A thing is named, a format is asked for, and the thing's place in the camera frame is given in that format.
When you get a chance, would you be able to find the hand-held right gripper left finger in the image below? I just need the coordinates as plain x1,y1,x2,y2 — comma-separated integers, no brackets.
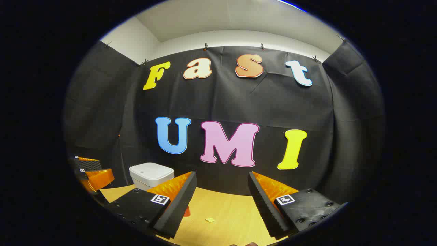
109,171,198,240

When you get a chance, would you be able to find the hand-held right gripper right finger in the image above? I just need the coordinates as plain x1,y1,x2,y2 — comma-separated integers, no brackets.
248,171,342,240

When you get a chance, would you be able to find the white desktop garbage bin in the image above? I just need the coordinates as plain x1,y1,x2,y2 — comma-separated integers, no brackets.
129,162,175,191

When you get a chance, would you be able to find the wooden desktop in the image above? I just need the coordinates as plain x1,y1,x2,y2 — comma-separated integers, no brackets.
99,184,291,246

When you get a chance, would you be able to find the black backdrop cloth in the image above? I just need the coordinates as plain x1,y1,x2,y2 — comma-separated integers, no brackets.
63,40,386,205

